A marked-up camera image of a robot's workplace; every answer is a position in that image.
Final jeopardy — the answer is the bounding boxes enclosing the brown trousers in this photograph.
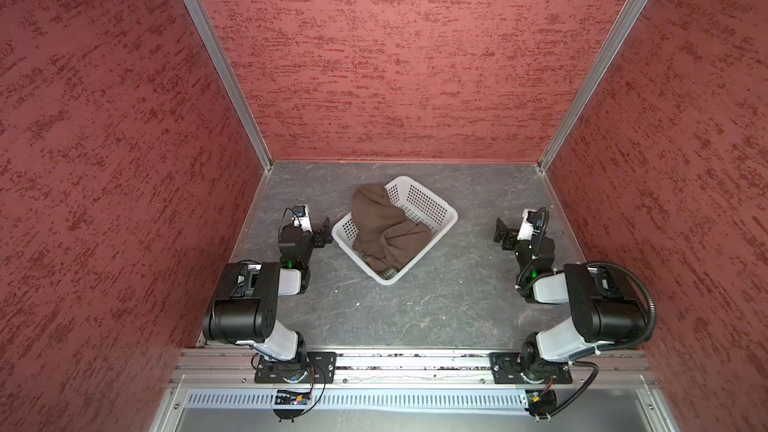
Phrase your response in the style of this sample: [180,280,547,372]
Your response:
[351,184,432,277]

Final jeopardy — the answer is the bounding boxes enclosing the white plastic basket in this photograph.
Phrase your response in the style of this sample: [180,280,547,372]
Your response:
[332,176,458,285]

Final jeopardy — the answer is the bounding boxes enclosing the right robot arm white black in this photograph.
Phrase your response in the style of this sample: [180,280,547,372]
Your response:
[489,209,656,385]

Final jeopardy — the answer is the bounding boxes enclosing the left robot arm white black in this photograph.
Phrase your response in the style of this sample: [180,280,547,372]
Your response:
[202,219,337,384]

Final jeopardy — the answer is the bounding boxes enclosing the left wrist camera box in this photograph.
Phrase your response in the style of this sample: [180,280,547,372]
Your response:
[291,204,313,233]

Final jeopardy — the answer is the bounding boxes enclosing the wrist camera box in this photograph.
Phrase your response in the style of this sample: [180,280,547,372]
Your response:
[291,204,313,233]
[517,207,549,240]

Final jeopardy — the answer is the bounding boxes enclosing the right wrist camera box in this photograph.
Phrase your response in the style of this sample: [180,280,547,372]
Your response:
[517,207,549,240]

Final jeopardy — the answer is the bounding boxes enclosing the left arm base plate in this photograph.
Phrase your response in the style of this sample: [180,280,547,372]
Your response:
[253,351,338,385]

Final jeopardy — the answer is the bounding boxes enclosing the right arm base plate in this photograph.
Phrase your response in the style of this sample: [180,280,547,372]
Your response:
[489,352,573,386]

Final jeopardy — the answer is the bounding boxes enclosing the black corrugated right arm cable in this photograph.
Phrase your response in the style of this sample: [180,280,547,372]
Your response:
[517,207,658,353]

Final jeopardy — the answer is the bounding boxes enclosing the perforated white cable duct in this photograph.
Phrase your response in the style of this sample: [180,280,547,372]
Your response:
[185,388,528,415]

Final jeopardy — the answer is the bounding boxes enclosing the aluminium front rail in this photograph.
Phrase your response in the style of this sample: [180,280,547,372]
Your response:
[170,346,656,389]

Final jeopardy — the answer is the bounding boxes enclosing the left aluminium corner post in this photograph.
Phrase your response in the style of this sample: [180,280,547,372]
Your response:
[183,0,274,172]

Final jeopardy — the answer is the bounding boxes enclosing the aluminium corner post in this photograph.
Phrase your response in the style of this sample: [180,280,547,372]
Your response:
[538,0,649,174]
[183,0,274,172]

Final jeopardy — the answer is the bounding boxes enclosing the right aluminium corner post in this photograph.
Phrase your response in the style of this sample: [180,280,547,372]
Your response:
[538,0,649,174]

